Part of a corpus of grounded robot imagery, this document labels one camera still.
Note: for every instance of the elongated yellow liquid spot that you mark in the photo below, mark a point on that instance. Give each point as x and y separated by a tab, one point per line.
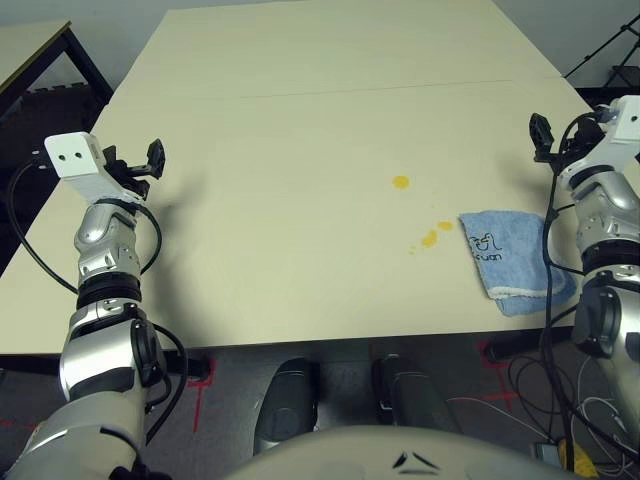
429	238

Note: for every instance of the black jagged-edge foam mat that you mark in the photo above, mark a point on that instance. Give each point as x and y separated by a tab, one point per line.
60	107

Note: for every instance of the grey robot torso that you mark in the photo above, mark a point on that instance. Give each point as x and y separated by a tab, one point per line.
380	455

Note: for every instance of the small grey floor box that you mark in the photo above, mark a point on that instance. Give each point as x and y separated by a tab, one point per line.
546	451

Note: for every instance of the yellow floor object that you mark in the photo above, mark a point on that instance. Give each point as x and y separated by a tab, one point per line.
582	460

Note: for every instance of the grey robot leg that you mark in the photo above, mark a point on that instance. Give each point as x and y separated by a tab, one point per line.
415	395
287	400

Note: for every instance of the grey robot right leg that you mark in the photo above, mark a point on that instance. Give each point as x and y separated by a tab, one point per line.
415	395

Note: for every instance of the black step stand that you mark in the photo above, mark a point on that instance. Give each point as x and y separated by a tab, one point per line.
625	77

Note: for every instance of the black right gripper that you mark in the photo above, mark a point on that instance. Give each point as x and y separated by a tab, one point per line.
585	132

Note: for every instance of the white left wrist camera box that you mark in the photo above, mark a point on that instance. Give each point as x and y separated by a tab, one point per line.
75	160

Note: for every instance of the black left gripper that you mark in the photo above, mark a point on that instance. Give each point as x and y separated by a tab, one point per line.
131	177

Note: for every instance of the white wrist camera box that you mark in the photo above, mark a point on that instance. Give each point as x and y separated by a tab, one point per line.
627	120
75	160

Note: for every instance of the black floor mat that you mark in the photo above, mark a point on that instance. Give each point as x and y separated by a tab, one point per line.
607	96

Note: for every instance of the tiny yellow liquid droplets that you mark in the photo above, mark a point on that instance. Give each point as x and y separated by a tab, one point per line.
413	248

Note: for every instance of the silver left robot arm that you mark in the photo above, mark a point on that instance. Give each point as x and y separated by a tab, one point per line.
95	350

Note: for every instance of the beige black-framed side table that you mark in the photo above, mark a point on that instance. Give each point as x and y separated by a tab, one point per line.
35	55

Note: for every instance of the small oval yellow liquid spot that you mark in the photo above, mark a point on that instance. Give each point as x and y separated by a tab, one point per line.
445	225

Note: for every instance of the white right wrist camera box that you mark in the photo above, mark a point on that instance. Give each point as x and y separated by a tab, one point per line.
627	120

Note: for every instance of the grey robot left leg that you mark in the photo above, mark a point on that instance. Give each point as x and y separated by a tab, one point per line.
287	400

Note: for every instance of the black tripod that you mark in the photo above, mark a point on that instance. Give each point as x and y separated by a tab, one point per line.
607	42

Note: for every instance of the light blue terry rag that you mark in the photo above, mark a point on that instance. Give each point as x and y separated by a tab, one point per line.
510	260

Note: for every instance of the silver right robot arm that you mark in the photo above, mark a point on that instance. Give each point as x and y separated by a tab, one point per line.
612	200

